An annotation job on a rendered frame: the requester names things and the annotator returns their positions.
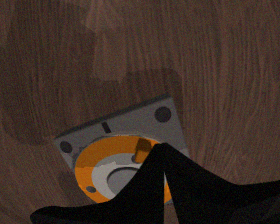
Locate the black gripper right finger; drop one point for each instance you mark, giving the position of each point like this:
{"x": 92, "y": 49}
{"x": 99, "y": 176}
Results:
{"x": 201, "y": 197}

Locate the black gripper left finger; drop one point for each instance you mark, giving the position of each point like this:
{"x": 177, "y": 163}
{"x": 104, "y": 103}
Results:
{"x": 141, "y": 201}

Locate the orange round plate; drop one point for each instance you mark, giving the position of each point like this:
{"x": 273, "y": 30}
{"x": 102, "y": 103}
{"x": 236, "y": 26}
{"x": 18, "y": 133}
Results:
{"x": 97, "y": 160}

